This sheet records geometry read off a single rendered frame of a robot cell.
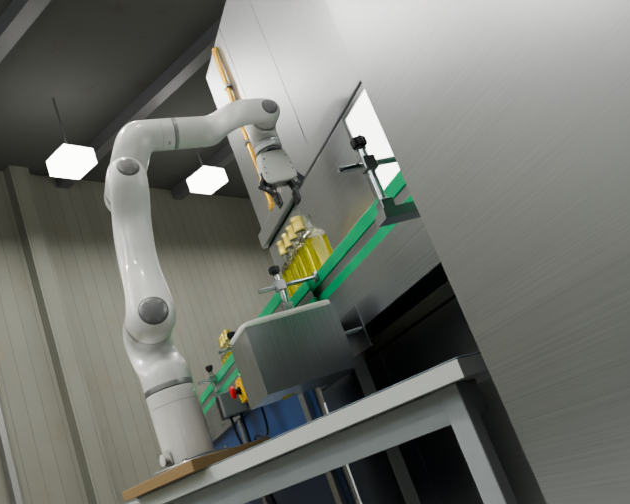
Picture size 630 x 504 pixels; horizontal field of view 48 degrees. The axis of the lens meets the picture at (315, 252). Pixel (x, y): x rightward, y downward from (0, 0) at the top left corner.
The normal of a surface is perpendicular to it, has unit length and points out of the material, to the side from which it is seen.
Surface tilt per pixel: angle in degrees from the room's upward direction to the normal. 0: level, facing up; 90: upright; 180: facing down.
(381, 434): 90
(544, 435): 90
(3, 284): 90
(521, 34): 90
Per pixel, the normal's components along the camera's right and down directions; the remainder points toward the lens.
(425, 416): -0.60, -0.02
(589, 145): -0.89, 0.22
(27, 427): 0.72, -0.44
